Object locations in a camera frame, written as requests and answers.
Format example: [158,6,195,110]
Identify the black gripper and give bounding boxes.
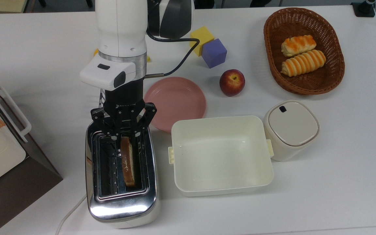
[90,79,158,138]

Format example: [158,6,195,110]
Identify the brown bread slice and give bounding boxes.
[120,136,135,187]

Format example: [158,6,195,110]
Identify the pink plate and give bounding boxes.
[144,77,207,133]

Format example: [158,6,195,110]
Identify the long striped bread roll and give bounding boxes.
[280,50,326,77]

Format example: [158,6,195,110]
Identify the short orange glazed bread roll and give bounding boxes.
[281,35,317,57]

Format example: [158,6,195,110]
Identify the cream and chrome toaster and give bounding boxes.
[85,121,161,228]

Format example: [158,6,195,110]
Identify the white plastic container box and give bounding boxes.
[168,115,275,197]

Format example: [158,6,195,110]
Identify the purple cube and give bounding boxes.
[201,38,227,69]

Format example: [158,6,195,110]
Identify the red apple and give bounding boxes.
[219,69,245,97]

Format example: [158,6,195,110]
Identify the yellow cube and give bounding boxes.
[190,26,215,57]

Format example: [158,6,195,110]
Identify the light wooden furniture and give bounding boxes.
[0,0,29,13]

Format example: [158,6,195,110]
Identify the small white lidded bin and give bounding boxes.
[263,100,321,162]

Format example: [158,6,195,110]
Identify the brown wicker basket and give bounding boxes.
[263,7,346,96]

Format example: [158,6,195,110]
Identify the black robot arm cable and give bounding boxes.
[146,29,200,79]

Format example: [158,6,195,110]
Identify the white toaster power cord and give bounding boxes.
[55,193,88,235]

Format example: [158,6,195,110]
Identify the white oven with handle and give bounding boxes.
[0,77,63,235]

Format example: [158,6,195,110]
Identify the black camera stand pole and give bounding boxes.
[351,0,376,17]

